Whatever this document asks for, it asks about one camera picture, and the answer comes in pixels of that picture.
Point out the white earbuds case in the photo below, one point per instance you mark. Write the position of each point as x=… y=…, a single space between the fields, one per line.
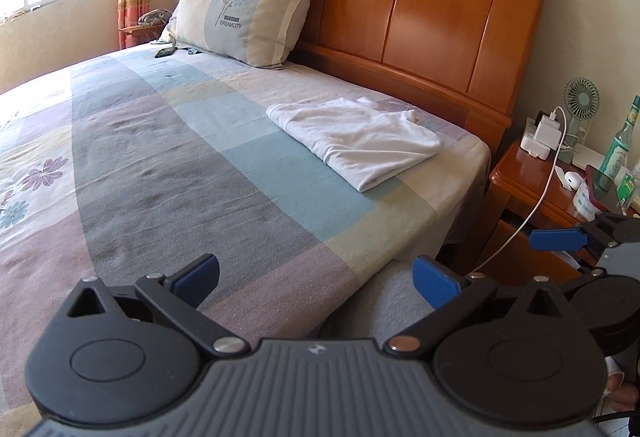
x=574 y=179

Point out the white printed long-sleeve shirt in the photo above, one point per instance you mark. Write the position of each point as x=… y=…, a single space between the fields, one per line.
x=360 y=142

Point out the green labelled box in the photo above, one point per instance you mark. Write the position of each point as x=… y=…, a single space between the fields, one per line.
x=629 y=187

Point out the white power adapter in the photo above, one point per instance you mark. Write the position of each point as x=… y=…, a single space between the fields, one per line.
x=547 y=129

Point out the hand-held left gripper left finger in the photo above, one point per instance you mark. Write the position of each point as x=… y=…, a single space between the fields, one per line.
x=197 y=279

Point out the black phone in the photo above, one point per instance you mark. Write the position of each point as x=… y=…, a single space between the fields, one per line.
x=165 y=52

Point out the wooden bed headboard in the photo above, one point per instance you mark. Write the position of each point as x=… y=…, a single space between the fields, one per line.
x=425 y=7

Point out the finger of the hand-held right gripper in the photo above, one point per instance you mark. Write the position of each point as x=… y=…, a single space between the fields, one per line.
x=582 y=281
x=555 y=239

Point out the small green fan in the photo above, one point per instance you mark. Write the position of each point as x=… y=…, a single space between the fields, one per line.
x=581 y=99

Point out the person's right hand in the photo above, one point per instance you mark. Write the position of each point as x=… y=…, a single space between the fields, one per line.
x=622 y=387

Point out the wooden nightstand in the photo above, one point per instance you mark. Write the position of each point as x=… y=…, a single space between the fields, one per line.
x=137 y=36

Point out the white power strip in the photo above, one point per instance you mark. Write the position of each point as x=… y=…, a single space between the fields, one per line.
x=537 y=148

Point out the wooden bedside cabinet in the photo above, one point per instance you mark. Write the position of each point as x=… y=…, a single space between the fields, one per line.
x=520 y=177

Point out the red phone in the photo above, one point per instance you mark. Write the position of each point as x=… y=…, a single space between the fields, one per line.
x=605 y=189

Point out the green glass bottle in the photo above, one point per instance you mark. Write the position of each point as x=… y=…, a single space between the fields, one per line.
x=617 y=152

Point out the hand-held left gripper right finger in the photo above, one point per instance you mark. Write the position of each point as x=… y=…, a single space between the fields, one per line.
x=435 y=284

